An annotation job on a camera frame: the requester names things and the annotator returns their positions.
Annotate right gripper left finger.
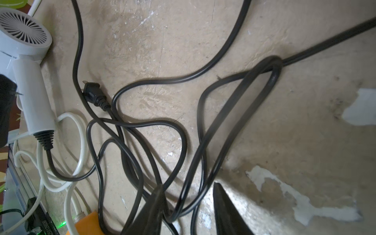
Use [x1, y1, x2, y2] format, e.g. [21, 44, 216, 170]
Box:
[120, 185, 165, 235]

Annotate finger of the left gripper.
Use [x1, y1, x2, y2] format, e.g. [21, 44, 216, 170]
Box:
[1, 74, 17, 147]

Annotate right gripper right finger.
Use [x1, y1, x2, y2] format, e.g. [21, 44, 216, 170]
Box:
[213, 183, 254, 235]

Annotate black mounting rail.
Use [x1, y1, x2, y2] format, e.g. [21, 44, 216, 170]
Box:
[24, 205, 60, 235]

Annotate large white hair dryer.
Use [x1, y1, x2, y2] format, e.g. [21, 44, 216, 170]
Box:
[1, 7, 56, 150]

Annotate large dryer white cable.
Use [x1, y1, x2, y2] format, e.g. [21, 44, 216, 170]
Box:
[0, 111, 89, 235]

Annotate orange power strip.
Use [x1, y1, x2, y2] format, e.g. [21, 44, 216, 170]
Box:
[74, 211, 104, 235]

